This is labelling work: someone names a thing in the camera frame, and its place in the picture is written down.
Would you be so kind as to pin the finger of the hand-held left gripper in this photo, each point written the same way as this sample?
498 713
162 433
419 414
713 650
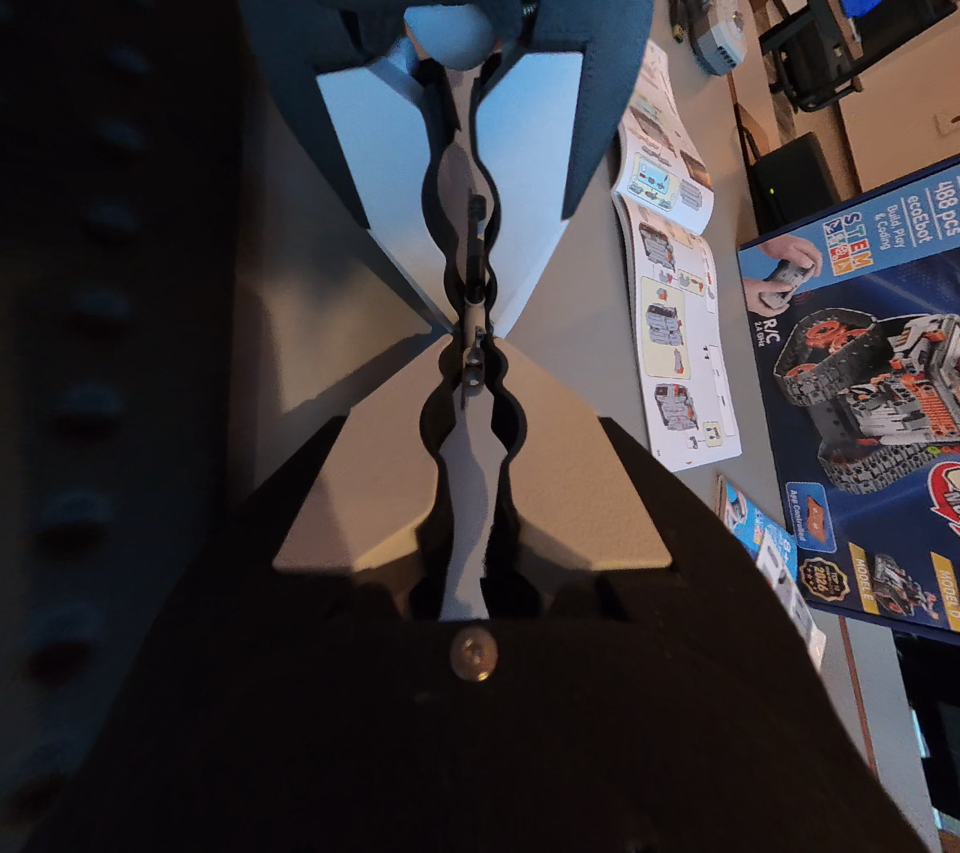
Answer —
375 140
532 140

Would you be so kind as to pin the black studded mat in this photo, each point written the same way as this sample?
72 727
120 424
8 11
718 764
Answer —
112 343

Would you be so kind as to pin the white sticker sheet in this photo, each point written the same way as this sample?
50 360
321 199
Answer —
787 598

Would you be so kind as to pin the white instruction booklet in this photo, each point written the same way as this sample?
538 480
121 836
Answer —
675 313

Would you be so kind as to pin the blue building set box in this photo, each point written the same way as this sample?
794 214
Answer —
862 418

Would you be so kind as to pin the grey desk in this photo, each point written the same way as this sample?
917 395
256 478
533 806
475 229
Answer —
570 380

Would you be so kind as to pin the grey remote control unit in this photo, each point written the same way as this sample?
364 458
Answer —
712 13

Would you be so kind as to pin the black office chair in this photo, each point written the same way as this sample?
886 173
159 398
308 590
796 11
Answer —
911 5

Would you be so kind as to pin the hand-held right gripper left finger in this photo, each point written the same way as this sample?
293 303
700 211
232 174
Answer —
360 493

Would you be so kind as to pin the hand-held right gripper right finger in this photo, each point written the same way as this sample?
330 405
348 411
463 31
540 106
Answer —
585 493

